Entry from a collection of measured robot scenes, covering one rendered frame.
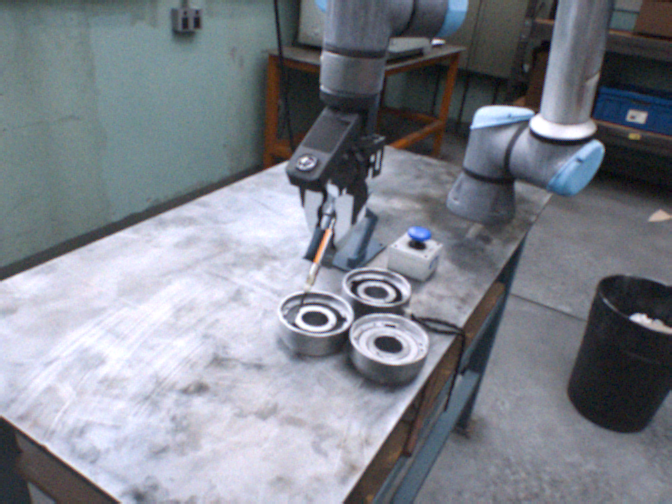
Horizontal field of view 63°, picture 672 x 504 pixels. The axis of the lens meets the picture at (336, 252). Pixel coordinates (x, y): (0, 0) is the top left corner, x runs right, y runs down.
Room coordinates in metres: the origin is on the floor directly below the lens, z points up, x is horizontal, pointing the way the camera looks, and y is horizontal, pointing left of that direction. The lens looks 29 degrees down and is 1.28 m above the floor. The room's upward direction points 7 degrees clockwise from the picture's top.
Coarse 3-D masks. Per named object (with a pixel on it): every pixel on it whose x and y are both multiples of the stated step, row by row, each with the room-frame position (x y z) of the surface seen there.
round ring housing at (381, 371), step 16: (368, 320) 0.62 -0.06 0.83; (384, 320) 0.63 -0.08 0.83; (400, 320) 0.63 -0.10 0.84; (352, 336) 0.57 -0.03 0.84; (384, 336) 0.60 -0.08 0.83; (400, 336) 0.60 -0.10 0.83; (416, 336) 0.60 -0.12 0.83; (352, 352) 0.56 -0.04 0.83; (400, 352) 0.57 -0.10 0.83; (368, 368) 0.53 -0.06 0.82; (384, 368) 0.53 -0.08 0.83; (400, 368) 0.53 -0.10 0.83; (416, 368) 0.54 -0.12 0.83
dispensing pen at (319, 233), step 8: (336, 216) 0.67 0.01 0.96; (320, 232) 0.65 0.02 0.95; (312, 240) 0.64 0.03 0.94; (320, 240) 0.64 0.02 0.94; (312, 248) 0.64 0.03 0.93; (304, 256) 0.63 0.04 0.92; (312, 256) 0.63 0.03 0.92; (312, 264) 0.64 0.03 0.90; (312, 272) 0.63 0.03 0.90; (312, 280) 0.62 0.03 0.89; (304, 288) 0.62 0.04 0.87; (304, 296) 0.61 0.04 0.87
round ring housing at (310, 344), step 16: (288, 304) 0.64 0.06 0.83; (336, 304) 0.66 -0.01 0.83; (304, 320) 0.63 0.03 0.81; (320, 320) 0.64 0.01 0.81; (352, 320) 0.61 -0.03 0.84; (288, 336) 0.58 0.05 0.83; (304, 336) 0.57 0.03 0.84; (320, 336) 0.57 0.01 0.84; (336, 336) 0.58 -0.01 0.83; (304, 352) 0.57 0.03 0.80; (320, 352) 0.57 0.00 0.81
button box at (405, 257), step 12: (408, 240) 0.86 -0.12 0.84; (396, 252) 0.82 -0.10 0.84; (408, 252) 0.81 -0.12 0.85; (420, 252) 0.82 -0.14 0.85; (432, 252) 0.82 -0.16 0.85; (396, 264) 0.82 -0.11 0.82; (408, 264) 0.81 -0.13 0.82; (420, 264) 0.80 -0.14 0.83; (432, 264) 0.82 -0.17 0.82; (408, 276) 0.81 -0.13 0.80; (420, 276) 0.80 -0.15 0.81
